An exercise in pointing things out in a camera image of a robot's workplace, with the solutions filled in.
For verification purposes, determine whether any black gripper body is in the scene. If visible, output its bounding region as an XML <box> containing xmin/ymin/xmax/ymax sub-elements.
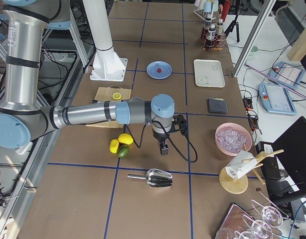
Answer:
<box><xmin>152</xmin><ymin>119</ymin><xmax>171</xmax><ymax>140</ymax></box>

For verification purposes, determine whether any blue plate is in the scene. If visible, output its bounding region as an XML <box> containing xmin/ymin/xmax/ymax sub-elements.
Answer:
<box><xmin>147</xmin><ymin>61</ymin><xmax>172</xmax><ymax>80</ymax></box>

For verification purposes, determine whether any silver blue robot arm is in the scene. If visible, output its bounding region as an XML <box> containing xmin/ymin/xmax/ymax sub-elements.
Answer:
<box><xmin>0</xmin><ymin>0</ymin><xmax>174</xmax><ymax>155</ymax></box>

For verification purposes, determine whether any metal scoop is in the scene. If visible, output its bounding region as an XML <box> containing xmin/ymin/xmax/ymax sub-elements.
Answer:
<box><xmin>128</xmin><ymin>169</ymin><xmax>173</xmax><ymax>188</ymax></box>

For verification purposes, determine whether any yellow lemon upper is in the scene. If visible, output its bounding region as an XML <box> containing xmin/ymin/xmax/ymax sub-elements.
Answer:
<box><xmin>118</xmin><ymin>133</ymin><xmax>134</xmax><ymax>145</ymax></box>

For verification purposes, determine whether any yellow lemon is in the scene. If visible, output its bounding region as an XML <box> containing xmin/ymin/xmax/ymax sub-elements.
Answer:
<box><xmin>118</xmin><ymin>133</ymin><xmax>134</xmax><ymax>145</ymax></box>
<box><xmin>109</xmin><ymin>139</ymin><xmax>120</xmax><ymax>154</ymax></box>

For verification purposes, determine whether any green lime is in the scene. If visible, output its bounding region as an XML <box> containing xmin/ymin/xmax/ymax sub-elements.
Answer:
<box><xmin>117</xmin><ymin>144</ymin><xmax>129</xmax><ymax>158</ymax></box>

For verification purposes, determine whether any yellow lemon lower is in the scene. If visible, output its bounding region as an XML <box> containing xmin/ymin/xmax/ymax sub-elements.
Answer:
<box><xmin>109</xmin><ymin>139</ymin><xmax>120</xmax><ymax>154</ymax></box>

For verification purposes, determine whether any grey folded cloth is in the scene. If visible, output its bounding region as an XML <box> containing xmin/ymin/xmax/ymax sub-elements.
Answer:
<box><xmin>207</xmin><ymin>98</ymin><xmax>228</xmax><ymax>114</ymax></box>

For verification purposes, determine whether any lemon half slice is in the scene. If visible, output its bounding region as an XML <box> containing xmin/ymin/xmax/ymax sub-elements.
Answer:
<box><xmin>112</xmin><ymin>92</ymin><xmax>122</xmax><ymax>101</ymax></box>

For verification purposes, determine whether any pink bowl with ice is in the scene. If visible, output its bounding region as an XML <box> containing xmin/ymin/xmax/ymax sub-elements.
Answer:
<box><xmin>215</xmin><ymin>122</ymin><xmax>253</xmax><ymax>156</ymax></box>

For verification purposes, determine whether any wooden cutting board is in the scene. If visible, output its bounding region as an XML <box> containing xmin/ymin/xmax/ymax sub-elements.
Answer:
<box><xmin>87</xmin><ymin>87</ymin><xmax>132</xmax><ymax>129</ymax></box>

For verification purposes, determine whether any cream bear tray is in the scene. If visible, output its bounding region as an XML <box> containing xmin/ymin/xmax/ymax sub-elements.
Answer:
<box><xmin>193</xmin><ymin>59</ymin><xmax>225</xmax><ymax>88</ymax></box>

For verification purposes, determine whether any wooden round stand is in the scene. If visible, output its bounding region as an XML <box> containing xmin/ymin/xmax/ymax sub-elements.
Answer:
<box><xmin>219</xmin><ymin>149</ymin><xmax>284</xmax><ymax>194</ymax></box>

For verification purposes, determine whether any dark drink bottle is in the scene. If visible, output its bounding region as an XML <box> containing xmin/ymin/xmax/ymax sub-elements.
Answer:
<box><xmin>216</xmin><ymin>18</ymin><xmax>223</xmax><ymax>42</ymax></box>
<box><xmin>207</xmin><ymin>24</ymin><xmax>216</xmax><ymax>41</ymax></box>
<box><xmin>201</xmin><ymin>17</ymin><xmax>212</xmax><ymax>40</ymax></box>

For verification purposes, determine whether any blue teach pendant near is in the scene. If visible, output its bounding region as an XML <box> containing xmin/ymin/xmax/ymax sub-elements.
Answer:
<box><xmin>258</xmin><ymin>83</ymin><xmax>297</xmax><ymax>115</ymax></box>

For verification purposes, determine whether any blue teach pendant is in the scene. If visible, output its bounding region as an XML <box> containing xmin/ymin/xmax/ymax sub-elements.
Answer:
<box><xmin>258</xmin><ymin>83</ymin><xmax>297</xmax><ymax>115</ymax></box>
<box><xmin>269</xmin><ymin>61</ymin><xmax>306</xmax><ymax>89</ymax></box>

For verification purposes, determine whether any wine glass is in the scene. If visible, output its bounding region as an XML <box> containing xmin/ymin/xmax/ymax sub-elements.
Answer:
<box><xmin>242</xmin><ymin>214</ymin><xmax>273</xmax><ymax>239</ymax></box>
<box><xmin>251</xmin><ymin>200</ymin><xmax>283</xmax><ymax>228</ymax></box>

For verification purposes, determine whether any black monitor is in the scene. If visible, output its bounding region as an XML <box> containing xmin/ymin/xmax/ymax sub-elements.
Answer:
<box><xmin>272</xmin><ymin>116</ymin><xmax>306</xmax><ymax>205</ymax></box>

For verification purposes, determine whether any blue teach pendant far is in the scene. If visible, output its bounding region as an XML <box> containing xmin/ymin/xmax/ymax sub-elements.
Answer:
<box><xmin>269</xmin><ymin>61</ymin><xmax>306</xmax><ymax>89</ymax></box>

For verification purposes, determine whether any black tripod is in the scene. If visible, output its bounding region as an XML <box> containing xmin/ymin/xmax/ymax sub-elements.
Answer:
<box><xmin>224</xmin><ymin>0</ymin><xmax>244</xmax><ymax>42</ymax></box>

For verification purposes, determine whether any black camera cable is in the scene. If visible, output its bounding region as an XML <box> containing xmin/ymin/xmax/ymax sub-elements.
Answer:
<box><xmin>125</xmin><ymin>119</ymin><xmax>200</xmax><ymax>163</ymax></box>

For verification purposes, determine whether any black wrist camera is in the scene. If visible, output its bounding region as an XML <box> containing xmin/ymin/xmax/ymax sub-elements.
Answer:
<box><xmin>172</xmin><ymin>115</ymin><xmax>187</xmax><ymax>136</ymax></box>

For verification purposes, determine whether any knife with metal handle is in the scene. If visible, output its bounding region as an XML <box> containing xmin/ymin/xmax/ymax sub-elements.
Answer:
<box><xmin>92</xmin><ymin>100</ymin><xmax>106</xmax><ymax>104</ymax></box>

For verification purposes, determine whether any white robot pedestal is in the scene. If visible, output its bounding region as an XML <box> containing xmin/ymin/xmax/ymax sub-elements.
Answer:
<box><xmin>83</xmin><ymin>0</ymin><xmax>128</xmax><ymax>82</ymax></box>

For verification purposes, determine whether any copper wire bottle rack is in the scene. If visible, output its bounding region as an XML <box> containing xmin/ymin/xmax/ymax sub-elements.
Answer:
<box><xmin>203</xmin><ymin>31</ymin><xmax>227</xmax><ymax>51</ymax></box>

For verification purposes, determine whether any aluminium frame post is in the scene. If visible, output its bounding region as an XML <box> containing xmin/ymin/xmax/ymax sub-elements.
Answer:
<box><xmin>232</xmin><ymin>0</ymin><xmax>276</xmax><ymax>77</ymax></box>

